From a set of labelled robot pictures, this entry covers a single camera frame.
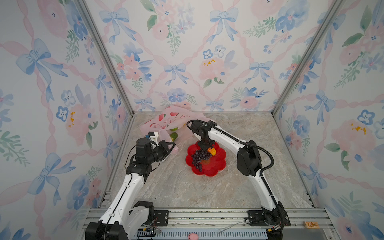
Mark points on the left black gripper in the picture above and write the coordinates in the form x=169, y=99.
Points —
x=165, y=151

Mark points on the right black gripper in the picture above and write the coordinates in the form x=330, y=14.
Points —
x=203, y=148

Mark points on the pink plastic bag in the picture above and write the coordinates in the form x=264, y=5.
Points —
x=173, y=117

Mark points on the red-yellow mango fruit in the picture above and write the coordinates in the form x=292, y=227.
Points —
x=212, y=151

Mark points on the dark grape bunch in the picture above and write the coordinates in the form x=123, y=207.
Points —
x=198, y=157

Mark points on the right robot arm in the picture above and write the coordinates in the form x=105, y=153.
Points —
x=252, y=161

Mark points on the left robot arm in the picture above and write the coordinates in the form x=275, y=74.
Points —
x=124, y=216

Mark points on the red flower-shaped plate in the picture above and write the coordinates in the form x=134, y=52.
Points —
x=212, y=166

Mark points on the pink small object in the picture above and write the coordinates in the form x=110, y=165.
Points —
x=193, y=236

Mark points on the small wooden tag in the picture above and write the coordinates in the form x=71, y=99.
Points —
x=311, y=225

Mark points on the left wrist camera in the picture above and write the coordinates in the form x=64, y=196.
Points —
x=153, y=136

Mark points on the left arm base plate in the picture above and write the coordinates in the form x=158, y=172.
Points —
x=160, y=218

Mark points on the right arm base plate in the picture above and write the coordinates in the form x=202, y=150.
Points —
x=265, y=218

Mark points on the left corner aluminium post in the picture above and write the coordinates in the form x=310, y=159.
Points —
x=95, y=34

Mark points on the corner aluminium post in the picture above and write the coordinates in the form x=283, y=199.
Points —
x=95, y=34
x=328, y=19

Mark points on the aluminium front rail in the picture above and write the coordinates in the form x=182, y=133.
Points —
x=229, y=224

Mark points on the right corner aluminium post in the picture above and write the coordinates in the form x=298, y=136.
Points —
x=328, y=19

